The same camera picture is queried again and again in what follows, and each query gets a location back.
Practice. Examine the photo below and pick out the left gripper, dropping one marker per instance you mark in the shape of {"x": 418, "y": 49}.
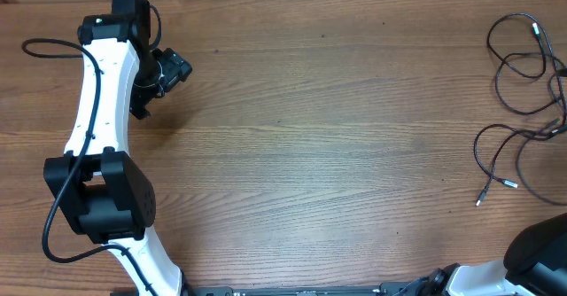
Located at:
{"x": 175, "y": 67}

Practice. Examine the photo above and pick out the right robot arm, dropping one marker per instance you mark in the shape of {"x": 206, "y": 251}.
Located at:
{"x": 534, "y": 264}

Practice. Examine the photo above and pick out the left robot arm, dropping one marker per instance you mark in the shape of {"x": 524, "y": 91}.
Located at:
{"x": 99, "y": 189}

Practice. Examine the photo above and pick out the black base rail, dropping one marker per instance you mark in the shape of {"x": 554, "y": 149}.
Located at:
{"x": 384, "y": 289}

